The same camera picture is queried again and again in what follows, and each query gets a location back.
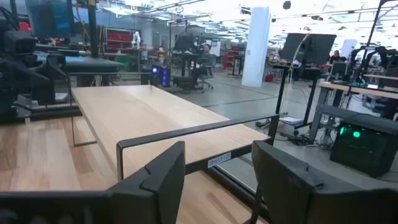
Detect blue panel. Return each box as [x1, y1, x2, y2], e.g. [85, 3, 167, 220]
[25, 0, 75, 38]

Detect red storage rack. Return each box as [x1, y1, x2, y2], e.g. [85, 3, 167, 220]
[104, 27, 134, 58]
[222, 46, 246, 71]

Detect black workstation desk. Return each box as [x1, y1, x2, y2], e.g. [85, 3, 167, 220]
[172, 52, 200, 90]

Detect wooden top grey desk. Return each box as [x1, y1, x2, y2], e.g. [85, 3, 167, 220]
[309, 80, 398, 141]

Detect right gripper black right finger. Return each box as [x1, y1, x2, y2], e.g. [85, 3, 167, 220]
[248, 140, 336, 224]

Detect black vertical post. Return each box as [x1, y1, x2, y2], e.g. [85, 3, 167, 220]
[86, 0, 100, 58]

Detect black floor cable bundle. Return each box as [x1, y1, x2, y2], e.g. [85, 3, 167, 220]
[279, 133, 313, 147]

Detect small desk monitor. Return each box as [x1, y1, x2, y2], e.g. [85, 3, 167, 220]
[330, 61, 348, 79]

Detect wooden shelf black metal frame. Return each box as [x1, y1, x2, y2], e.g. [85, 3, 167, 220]
[70, 84, 280, 183]

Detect black panel on stand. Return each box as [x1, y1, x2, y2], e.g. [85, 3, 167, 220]
[275, 32, 337, 130]

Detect person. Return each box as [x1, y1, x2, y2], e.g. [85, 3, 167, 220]
[329, 49, 342, 65]
[191, 43, 217, 88]

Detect black computer tower green lights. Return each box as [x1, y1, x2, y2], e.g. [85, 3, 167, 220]
[329, 121, 398, 179]

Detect grey office chair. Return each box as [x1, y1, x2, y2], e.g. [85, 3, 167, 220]
[197, 63, 215, 91]

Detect white pillar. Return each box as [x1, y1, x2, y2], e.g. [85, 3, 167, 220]
[241, 6, 272, 88]

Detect dark top table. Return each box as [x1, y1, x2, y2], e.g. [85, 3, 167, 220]
[65, 55, 127, 88]

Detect black computer tower blue lights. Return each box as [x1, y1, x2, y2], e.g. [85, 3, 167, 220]
[150, 65, 171, 88]

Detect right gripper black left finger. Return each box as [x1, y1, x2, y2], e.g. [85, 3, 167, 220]
[107, 141, 187, 224]

